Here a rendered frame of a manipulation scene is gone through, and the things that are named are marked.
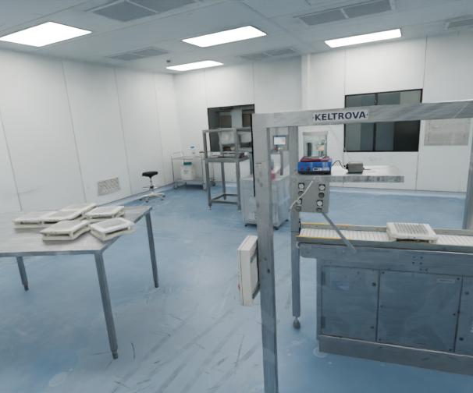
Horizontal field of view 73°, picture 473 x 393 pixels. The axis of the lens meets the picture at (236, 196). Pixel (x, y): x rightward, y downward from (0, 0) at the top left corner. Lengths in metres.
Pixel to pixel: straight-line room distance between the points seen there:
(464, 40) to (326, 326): 5.80
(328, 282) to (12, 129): 5.33
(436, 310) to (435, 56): 5.41
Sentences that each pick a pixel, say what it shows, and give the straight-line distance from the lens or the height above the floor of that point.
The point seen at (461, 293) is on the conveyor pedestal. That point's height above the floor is 0.56.
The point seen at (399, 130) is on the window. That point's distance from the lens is 7.09.
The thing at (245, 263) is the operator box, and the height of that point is 1.06.
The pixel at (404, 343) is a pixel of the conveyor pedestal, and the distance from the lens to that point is 2.53.
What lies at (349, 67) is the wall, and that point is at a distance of 7.22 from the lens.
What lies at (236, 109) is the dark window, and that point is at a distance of 8.02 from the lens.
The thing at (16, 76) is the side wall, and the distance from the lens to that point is 6.43.
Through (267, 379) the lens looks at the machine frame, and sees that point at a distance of 1.81.
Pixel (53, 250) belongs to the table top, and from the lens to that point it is 2.48.
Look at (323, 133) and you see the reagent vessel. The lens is 2.03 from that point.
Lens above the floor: 1.64
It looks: 13 degrees down
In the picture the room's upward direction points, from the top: 3 degrees counter-clockwise
